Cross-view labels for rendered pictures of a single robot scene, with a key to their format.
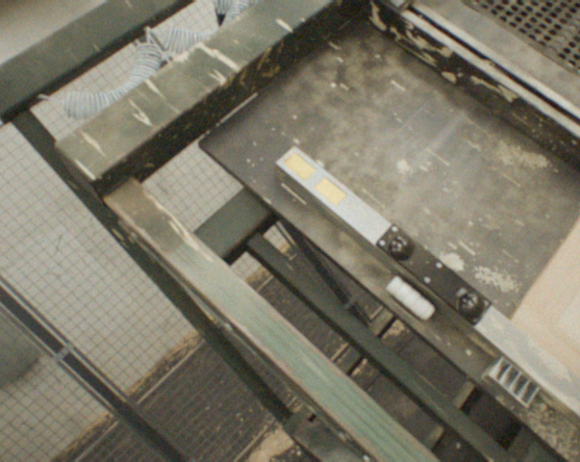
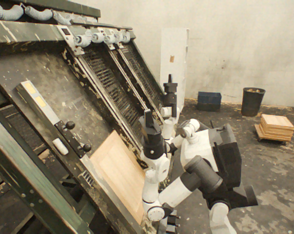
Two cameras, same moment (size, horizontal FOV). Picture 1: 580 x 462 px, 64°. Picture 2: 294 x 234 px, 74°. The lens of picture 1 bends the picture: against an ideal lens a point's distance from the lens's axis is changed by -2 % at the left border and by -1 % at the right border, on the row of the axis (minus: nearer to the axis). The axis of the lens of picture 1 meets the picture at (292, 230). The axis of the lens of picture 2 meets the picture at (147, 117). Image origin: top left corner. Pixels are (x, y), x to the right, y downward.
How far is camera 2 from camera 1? 0.34 m
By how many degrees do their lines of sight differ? 52
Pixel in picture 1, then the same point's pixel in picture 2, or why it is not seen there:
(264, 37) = (29, 36)
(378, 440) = (46, 191)
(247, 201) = not seen: outside the picture
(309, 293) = (16, 138)
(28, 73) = not seen: outside the picture
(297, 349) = (19, 153)
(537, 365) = (94, 173)
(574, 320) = (104, 163)
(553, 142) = (105, 114)
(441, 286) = (72, 144)
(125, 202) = not seen: outside the picture
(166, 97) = not seen: outside the picture
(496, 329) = (86, 161)
